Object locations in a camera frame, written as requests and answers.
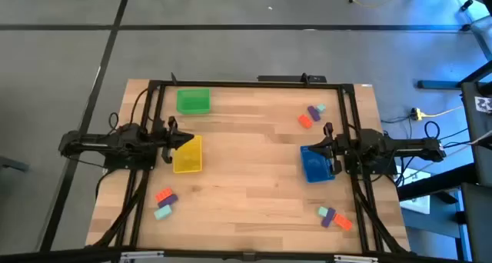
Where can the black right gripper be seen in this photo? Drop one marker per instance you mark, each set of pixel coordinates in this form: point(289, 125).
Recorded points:
point(339, 147)

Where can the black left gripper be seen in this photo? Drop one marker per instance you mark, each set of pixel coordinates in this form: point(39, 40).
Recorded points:
point(163, 138)

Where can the blue plastic basket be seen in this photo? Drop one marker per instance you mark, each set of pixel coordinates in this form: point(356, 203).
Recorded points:
point(316, 167)

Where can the yellow plastic basket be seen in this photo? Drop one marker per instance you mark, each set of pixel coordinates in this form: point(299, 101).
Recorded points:
point(189, 159)

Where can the orange toy brick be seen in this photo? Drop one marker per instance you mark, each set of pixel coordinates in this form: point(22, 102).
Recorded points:
point(343, 222)
point(305, 121)
point(163, 194)

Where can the purple toy brick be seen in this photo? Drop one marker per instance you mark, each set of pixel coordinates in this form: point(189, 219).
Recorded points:
point(168, 200)
point(328, 217)
point(314, 113)

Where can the small teal toy brick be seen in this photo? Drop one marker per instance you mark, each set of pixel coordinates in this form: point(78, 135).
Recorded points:
point(322, 211)
point(321, 108)

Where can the large teal toy brick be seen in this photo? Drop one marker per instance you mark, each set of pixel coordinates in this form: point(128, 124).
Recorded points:
point(162, 212)

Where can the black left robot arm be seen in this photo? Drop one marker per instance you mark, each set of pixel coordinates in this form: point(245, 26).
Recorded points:
point(115, 142)

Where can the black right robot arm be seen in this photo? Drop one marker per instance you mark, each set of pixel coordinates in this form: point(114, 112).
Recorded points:
point(384, 144)

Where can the green plastic basket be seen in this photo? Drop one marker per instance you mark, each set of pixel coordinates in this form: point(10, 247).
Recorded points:
point(193, 101)

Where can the black flat bar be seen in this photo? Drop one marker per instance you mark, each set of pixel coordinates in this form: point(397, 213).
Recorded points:
point(284, 78)

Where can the black side table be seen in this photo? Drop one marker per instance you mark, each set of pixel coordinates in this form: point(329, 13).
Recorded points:
point(480, 140)

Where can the black and white tag marker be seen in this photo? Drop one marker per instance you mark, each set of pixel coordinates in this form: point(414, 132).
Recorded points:
point(484, 104)

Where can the black aluminium table frame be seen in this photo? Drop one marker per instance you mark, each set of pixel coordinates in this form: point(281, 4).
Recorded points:
point(250, 85)

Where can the small table-edge camera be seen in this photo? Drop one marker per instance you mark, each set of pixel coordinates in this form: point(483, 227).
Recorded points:
point(249, 256)

